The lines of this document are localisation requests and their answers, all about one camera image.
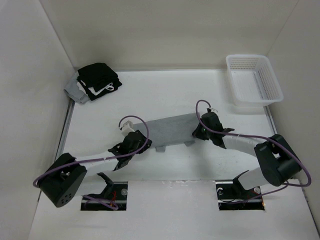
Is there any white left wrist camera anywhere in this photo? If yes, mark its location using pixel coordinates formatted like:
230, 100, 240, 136
119, 120, 135, 137

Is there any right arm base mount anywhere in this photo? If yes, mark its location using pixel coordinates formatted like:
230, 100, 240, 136
215, 172, 265, 211

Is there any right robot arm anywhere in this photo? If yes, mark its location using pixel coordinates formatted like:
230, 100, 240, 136
192, 112, 302, 198

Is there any folded black tank top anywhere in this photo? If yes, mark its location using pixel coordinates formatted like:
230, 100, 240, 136
76, 62, 123, 101

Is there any grey tank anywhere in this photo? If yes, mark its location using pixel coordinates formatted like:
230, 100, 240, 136
133, 113, 199, 153
64, 77, 90, 105

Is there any folded grey tank top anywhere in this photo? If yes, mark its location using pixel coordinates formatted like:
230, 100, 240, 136
64, 77, 90, 105

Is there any folded white tank top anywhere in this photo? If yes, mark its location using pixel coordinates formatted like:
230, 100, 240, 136
76, 82, 115, 96

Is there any white plastic basket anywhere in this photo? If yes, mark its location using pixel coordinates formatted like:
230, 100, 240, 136
225, 54, 284, 108

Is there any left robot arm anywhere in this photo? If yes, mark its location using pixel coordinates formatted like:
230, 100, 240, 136
33, 130, 153, 208

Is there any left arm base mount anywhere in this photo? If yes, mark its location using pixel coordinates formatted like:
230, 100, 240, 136
80, 172, 129, 211

